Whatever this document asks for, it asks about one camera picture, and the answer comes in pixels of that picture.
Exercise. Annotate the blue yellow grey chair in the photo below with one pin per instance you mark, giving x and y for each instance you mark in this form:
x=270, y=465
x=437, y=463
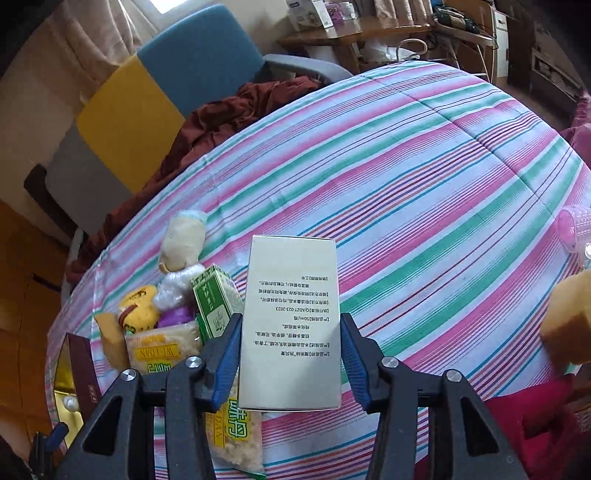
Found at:
x=198, y=60

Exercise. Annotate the striped pink green cloth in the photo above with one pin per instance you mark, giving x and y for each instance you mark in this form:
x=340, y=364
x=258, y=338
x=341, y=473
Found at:
x=415, y=207

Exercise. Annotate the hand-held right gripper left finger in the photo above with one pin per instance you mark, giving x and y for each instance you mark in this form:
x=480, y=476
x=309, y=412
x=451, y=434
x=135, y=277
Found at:
x=226, y=364

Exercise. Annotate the yellow round sponge toy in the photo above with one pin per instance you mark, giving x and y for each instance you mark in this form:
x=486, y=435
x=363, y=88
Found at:
x=138, y=302

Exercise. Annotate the white carton on desk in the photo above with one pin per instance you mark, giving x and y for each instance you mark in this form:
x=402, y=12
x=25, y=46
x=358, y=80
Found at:
x=309, y=14

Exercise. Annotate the green and white box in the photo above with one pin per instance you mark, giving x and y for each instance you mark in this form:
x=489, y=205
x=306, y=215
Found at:
x=214, y=300

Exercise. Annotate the gold tin box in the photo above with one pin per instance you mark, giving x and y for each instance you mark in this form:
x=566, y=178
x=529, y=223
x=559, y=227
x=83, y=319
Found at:
x=85, y=369

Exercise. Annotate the purple packet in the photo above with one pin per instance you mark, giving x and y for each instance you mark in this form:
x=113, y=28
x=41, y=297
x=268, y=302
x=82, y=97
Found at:
x=178, y=317

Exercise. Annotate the wooden desk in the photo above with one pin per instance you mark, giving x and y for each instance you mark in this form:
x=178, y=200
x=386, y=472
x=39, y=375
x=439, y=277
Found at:
x=369, y=30

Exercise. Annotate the beige curtain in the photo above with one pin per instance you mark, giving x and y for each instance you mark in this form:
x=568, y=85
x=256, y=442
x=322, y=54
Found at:
x=101, y=18

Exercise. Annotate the blue plastic item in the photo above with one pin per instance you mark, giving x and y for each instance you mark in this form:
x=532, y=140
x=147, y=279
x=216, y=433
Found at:
x=53, y=436

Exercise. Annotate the large yellow sponge block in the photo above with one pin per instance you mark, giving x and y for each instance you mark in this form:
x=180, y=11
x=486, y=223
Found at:
x=568, y=318

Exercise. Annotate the clear plastic wrapped item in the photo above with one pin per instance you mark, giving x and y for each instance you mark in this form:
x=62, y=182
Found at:
x=178, y=284

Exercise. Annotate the yellow snack packet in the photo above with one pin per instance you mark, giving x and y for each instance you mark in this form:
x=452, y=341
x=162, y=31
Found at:
x=157, y=346

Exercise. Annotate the dark red cloth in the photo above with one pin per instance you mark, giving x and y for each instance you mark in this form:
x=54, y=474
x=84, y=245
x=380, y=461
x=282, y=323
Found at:
x=203, y=134

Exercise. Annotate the white plastic bag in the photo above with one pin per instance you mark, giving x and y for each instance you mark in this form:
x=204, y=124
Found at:
x=392, y=53

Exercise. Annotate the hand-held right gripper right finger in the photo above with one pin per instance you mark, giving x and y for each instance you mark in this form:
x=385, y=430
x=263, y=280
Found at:
x=355, y=364

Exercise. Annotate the white printed carton box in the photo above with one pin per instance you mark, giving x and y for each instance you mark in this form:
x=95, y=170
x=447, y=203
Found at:
x=291, y=323

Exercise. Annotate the white sock with blue cuff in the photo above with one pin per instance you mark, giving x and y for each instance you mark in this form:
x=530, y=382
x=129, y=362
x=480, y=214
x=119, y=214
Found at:
x=182, y=244

